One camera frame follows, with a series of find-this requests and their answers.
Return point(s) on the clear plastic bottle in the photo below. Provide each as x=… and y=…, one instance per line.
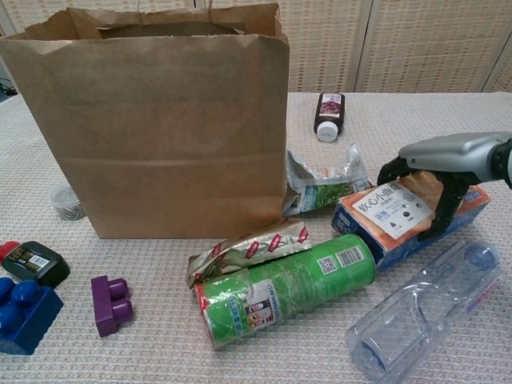
x=420, y=312

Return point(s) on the silver-green snack bag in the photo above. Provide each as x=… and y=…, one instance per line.
x=320, y=192

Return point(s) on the purple toy building block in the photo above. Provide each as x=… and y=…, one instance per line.
x=105, y=304

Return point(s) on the blue toy building block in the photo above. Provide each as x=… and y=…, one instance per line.
x=32, y=320

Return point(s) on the blue-orange cookie box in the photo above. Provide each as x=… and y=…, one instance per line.
x=384, y=216

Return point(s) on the white woven tablecloth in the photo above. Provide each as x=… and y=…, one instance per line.
x=160, y=280

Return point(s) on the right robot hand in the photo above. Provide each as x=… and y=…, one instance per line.
x=452, y=156

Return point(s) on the clear container of clips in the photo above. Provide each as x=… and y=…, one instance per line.
x=64, y=202

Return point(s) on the dark purple juice bottle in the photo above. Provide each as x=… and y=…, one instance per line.
x=329, y=110

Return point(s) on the brown paper bag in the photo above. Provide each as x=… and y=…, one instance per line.
x=160, y=140

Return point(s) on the gold red foil wrapper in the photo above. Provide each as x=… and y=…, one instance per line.
x=248, y=246

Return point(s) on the green chip can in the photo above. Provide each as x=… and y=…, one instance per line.
x=300, y=280

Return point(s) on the black bottle red cap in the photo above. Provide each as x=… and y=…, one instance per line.
x=36, y=264

